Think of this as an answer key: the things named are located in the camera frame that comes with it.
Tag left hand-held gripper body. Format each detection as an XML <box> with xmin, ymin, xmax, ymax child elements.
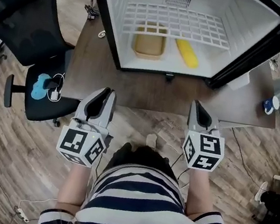
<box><xmin>54</xmin><ymin>117</ymin><xmax>115</xmax><ymax>171</ymax></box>

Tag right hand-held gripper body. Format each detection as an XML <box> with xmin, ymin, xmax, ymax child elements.
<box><xmin>179</xmin><ymin>123</ymin><xmax>229</xmax><ymax>175</ymax></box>

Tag white mini fridge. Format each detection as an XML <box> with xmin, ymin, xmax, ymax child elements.
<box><xmin>70</xmin><ymin>0</ymin><xmax>280</xmax><ymax>102</ymax></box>

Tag yellow corn cob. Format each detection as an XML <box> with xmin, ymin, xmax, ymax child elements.
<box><xmin>171</xmin><ymin>38</ymin><xmax>203</xmax><ymax>70</ymax></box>

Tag person's left forearm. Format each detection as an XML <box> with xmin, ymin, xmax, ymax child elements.
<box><xmin>55</xmin><ymin>158</ymin><xmax>94</xmax><ymax>209</ymax></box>

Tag person's right forearm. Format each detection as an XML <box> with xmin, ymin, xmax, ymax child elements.
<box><xmin>181</xmin><ymin>166</ymin><xmax>220</xmax><ymax>224</ymax></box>

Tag black phone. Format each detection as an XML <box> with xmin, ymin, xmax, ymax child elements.
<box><xmin>44</xmin><ymin>76</ymin><xmax>65</xmax><ymax>94</ymax></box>

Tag person's beige shoe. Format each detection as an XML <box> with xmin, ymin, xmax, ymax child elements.
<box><xmin>144</xmin><ymin>133</ymin><xmax>160</xmax><ymax>150</ymax></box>

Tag blue cloth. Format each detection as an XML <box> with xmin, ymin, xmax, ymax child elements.
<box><xmin>30</xmin><ymin>72</ymin><xmax>56</xmax><ymax>102</ymax></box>

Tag person's black trousers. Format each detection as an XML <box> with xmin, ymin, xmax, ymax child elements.
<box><xmin>103</xmin><ymin>138</ymin><xmax>184</xmax><ymax>186</ymax></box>

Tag blue and white mug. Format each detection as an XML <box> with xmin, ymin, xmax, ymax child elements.
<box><xmin>260</xmin><ymin>94</ymin><xmax>280</xmax><ymax>117</ymax></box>

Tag beige plastic container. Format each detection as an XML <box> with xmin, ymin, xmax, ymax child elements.
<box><xmin>131</xmin><ymin>19</ymin><xmax>170</xmax><ymax>62</ymax></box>

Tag white power strip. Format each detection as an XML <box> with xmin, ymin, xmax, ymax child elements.
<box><xmin>12</xmin><ymin>205</ymin><xmax>33</xmax><ymax>224</ymax></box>

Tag navy white striped shirt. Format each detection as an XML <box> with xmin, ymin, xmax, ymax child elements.
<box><xmin>36</xmin><ymin>147</ymin><xmax>256</xmax><ymax>224</ymax></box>

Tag black mesh office chair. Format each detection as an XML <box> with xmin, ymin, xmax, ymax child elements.
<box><xmin>0</xmin><ymin>0</ymin><xmax>101</xmax><ymax>131</ymax></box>

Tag long black floor cable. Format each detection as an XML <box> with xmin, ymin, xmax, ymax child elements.
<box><xmin>223</xmin><ymin>127</ymin><xmax>271</xmax><ymax>185</ymax></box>

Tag white charger with cable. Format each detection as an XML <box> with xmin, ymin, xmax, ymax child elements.
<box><xmin>46</xmin><ymin>71</ymin><xmax>66</xmax><ymax>104</ymax></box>

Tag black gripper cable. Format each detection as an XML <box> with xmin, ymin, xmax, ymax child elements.
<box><xmin>166</xmin><ymin>152</ymin><xmax>195</xmax><ymax>191</ymax></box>

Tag white cable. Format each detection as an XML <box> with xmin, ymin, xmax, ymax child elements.
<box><xmin>18</xmin><ymin>191</ymin><xmax>59</xmax><ymax>216</ymax></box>

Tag black cable bundle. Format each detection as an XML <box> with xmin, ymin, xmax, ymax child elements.
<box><xmin>82</xmin><ymin>0</ymin><xmax>103</xmax><ymax>22</ymax></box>

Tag white wire fridge shelf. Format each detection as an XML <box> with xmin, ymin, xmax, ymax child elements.
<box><xmin>121</xmin><ymin>0</ymin><xmax>236</xmax><ymax>52</ymax></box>

